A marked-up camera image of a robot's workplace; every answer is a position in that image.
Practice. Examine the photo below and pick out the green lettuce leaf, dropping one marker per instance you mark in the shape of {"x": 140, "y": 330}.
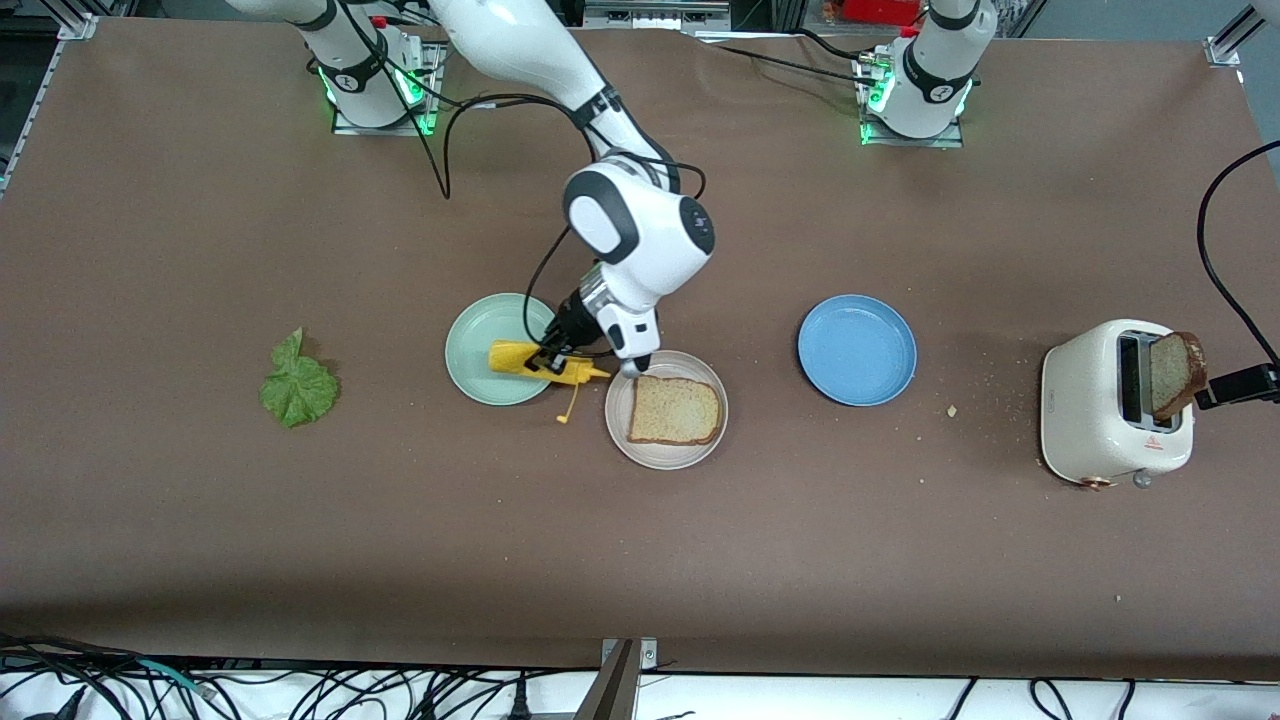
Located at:
{"x": 298, "y": 392}

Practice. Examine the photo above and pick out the black power plug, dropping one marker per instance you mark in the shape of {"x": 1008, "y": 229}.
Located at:
{"x": 519, "y": 705}

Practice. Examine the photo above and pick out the blue plate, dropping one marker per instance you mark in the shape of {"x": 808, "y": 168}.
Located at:
{"x": 857, "y": 350}

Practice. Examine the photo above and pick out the aluminium corner profile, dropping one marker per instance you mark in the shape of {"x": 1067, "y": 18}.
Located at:
{"x": 1225, "y": 48}

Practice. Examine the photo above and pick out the mint green plate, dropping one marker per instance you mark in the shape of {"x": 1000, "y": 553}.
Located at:
{"x": 480, "y": 340}

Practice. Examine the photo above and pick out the beige plate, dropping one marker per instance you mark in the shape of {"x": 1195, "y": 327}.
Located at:
{"x": 665, "y": 458}

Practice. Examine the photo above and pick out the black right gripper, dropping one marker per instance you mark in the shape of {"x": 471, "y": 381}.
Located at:
{"x": 572, "y": 322}

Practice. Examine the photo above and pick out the silver frame rail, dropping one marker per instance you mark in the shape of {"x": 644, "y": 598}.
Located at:
{"x": 655, "y": 12}

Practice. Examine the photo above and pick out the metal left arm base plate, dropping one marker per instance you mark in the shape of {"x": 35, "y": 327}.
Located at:
{"x": 915, "y": 142}

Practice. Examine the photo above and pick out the metal corner bracket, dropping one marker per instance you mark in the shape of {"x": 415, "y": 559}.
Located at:
{"x": 78, "y": 28}

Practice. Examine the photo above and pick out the brown toasted bread slice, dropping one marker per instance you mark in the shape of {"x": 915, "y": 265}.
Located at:
{"x": 675, "y": 412}
{"x": 1172, "y": 375}

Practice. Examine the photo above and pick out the red box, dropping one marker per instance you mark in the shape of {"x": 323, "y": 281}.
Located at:
{"x": 880, "y": 10}

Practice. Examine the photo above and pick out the aluminium profile bar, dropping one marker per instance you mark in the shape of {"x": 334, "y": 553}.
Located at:
{"x": 612, "y": 695}

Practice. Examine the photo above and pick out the small metal bracket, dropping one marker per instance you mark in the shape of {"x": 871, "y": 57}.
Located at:
{"x": 648, "y": 655}

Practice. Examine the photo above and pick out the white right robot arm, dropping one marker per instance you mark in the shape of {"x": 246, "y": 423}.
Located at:
{"x": 655, "y": 265}

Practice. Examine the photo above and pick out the white toaster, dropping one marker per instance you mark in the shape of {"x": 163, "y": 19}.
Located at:
{"x": 1085, "y": 400}

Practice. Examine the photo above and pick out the yellow squeeze bottle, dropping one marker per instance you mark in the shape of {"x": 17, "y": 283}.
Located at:
{"x": 508, "y": 357}

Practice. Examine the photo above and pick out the brown table cover sheet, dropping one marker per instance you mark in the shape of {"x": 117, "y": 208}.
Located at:
{"x": 640, "y": 560}

